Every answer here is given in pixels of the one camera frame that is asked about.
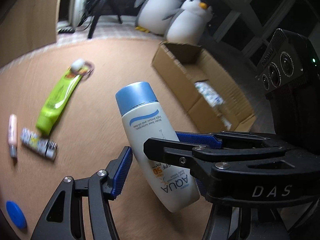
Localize white blue sunscreen bottle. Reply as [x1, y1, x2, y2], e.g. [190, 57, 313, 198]
[116, 82, 200, 212]

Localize blue white small packet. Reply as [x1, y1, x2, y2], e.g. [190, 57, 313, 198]
[219, 107, 232, 131]

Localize patterned tissue pack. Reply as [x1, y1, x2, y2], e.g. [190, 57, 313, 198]
[194, 81, 224, 107]

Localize blue round lid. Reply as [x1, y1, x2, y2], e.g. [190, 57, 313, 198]
[6, 201, 27, 229]

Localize patterned small case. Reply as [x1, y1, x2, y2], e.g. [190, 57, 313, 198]
[20, 127, 57, 161]

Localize cardboard box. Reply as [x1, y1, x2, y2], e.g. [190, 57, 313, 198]
[152, 42, 256, 133]

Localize pink small bottle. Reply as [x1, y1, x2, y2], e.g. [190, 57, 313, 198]
[8, 114, 17, 159]

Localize green tube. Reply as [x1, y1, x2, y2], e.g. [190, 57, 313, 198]
[36, 64, 88, 136]

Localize small penguin plush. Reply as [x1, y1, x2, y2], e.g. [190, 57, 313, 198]
[162, 0, 213, 44]

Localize white eraser block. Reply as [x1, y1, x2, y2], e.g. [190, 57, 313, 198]
[71, 59, 85, 72]

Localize large penguin plush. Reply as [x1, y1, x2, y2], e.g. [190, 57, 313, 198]
[134, 0, 185, 35]

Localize black power strip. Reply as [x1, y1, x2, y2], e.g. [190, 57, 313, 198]
[58, 28, 75, 34]

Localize black tripod stand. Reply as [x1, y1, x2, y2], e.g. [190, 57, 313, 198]
[78, 0, 123, 39]

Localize light wood cabinet panel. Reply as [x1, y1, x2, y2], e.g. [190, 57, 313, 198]
[1, 0, 60, 67]

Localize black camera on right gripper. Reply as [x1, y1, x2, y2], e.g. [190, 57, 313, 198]
[257, 28, 319, 100]

